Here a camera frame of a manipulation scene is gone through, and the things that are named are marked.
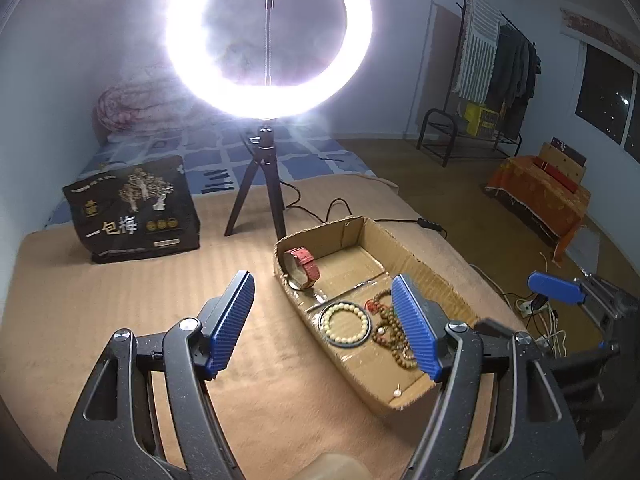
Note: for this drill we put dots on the black metal clothes rack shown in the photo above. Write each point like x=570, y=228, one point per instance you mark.
x=457, y=121

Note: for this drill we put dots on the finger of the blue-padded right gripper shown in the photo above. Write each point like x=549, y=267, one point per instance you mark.
x=569, y=292

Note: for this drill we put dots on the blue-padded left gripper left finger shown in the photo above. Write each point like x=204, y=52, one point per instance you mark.
x=113, y=432

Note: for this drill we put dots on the orange cloth covered furniture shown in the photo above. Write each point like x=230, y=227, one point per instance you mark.
x=549, y=186

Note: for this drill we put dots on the thin black bangle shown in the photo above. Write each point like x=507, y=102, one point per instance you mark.
x=344, y=325

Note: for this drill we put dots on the green jade red-string pendant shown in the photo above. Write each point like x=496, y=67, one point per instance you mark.
x=372, y=306

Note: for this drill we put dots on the white ring light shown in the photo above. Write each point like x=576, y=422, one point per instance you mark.
x=186, y=44

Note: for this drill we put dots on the yellow box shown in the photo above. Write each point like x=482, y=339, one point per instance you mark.
x=480, y=121

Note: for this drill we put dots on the black snack bag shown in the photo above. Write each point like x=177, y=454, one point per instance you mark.
x=137, y=212

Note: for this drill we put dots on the folded floral quilt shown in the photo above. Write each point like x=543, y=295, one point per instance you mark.
x=151, y=100

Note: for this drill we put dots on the white striped hanging towel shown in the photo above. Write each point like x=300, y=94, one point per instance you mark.
x=481, y=27

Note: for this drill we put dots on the cardboard box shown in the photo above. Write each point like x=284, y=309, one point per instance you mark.
x=337, y=277

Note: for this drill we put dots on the dark hanging clothes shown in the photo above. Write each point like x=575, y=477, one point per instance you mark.
x=516, y=67

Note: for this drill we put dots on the red strap watch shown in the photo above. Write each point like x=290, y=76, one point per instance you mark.
x=301, y=268

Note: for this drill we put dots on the window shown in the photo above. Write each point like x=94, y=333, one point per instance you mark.
x=609, y=99

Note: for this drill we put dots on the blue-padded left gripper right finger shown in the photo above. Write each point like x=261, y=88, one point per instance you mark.
x=451, y=353

